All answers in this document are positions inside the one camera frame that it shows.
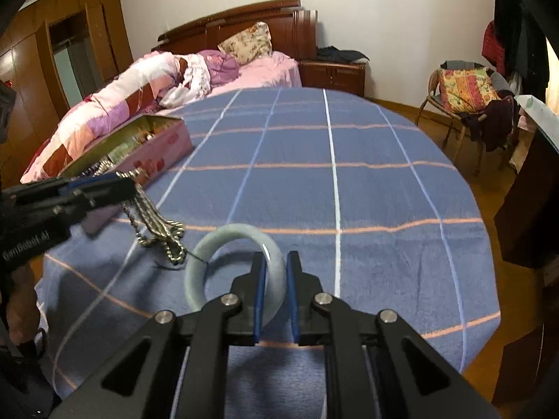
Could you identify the wooden nightstand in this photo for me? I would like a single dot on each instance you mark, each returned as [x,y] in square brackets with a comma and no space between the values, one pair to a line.
[336,76]

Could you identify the floral pillow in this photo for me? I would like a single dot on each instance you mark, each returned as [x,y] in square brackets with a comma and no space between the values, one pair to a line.
[249,43]

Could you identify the purple cloth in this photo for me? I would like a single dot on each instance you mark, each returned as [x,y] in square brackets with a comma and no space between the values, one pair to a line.
[222,67]

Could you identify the bed with pink sheet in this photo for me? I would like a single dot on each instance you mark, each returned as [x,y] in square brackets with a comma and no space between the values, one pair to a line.
[270,70]

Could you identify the colourful patterned cushion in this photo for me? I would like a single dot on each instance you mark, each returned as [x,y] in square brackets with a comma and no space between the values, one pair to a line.
[467,89]

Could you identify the red hanging jacket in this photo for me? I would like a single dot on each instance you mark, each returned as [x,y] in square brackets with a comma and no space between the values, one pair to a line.
[490,48]

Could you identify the dark garment on chair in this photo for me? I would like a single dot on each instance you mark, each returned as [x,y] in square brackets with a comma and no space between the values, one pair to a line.
[498,122]

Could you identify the pale jade bangle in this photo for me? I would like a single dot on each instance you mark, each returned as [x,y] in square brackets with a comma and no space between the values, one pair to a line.
[194,270]

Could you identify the person's left hand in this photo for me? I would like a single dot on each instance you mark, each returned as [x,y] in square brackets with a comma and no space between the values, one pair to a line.
[22,310]

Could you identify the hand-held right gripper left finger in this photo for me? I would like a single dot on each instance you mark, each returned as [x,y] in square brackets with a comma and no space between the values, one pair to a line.
[260,305]

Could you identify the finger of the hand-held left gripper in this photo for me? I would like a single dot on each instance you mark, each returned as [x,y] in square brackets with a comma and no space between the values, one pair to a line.
[105,200]
[83,183]

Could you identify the wooden headboard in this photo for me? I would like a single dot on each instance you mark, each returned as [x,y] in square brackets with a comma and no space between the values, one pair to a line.
[297,30]

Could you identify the wooden wardrobe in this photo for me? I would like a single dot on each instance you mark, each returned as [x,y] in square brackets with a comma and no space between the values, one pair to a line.
[109,30]

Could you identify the white green patterned cover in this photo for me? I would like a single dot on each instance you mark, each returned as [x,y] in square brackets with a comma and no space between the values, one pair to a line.
[539,113]

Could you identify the dark wooden desk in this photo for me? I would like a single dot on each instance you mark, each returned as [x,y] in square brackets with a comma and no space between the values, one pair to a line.
[528,209]

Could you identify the dark folded clothes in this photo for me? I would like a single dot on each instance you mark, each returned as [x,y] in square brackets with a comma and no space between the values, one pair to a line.
[340,54]

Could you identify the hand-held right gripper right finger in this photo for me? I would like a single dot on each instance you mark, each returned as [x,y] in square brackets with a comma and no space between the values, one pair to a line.
[291,310]

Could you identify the pink patchwork quilt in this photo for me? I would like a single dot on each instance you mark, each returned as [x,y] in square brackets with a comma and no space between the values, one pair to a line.
[109,100]

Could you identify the metal tin box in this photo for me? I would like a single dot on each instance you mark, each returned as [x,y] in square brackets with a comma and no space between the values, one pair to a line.
[157,157]

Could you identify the wooden chair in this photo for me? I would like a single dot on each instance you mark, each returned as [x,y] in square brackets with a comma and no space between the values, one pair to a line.
[430,91]

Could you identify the blue checked tablecloth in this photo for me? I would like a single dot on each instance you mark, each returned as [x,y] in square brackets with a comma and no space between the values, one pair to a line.
[305,192]

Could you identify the dark hanging coats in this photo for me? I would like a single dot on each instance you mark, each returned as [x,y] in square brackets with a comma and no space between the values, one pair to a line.
[519,39]

